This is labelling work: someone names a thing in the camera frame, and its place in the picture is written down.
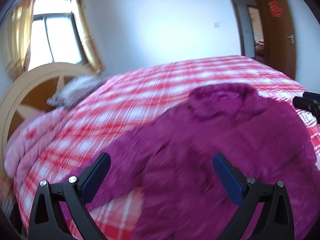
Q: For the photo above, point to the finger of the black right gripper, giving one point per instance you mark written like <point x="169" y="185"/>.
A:
<point x="308" y="102"/>

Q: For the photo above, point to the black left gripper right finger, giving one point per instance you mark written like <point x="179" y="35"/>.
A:
<point x="276" y="218"/>

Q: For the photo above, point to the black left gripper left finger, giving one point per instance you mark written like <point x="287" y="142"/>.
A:
<point x="47" y="220"/>

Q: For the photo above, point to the magenta quilted down jacket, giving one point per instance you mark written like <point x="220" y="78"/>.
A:
<point x="171" y="159"/>

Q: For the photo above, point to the brown wooden door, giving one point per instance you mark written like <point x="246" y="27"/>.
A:
<point x="279" y="52"/>

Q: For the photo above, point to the red white plaid bedsheet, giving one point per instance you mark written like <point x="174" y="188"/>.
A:
<point x="135" y="98"/>

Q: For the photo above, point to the pink floral folded quilt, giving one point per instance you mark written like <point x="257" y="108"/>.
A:
<point x="30" y="139"/>

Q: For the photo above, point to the red paper door decoration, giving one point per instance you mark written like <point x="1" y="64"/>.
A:
<point x="274" y="8"/>

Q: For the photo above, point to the beige brown wooden headboard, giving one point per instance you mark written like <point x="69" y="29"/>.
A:
<point x="30" y="92"/>

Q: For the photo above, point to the striped grey pillow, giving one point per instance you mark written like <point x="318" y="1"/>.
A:
<point x="75" y="91"/>

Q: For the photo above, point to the yellow curtain right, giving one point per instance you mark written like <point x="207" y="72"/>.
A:
<point x="87" y="41"/>

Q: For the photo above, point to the yellow curtain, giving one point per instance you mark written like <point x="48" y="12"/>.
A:
<point x="87" y="41"/>
<point x="16" y="39"/>

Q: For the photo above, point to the yellow curtain left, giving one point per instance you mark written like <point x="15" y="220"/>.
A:
<point x="16" y="39"/>

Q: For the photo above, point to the silver door handle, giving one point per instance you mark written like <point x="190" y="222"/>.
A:
<point x="292" y="38"/>

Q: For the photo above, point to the white wall switch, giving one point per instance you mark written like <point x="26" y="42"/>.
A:
<point x="216" y="25"/>

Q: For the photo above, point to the window with grey frame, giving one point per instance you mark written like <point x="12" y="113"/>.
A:
<point x="54" y="38"/>

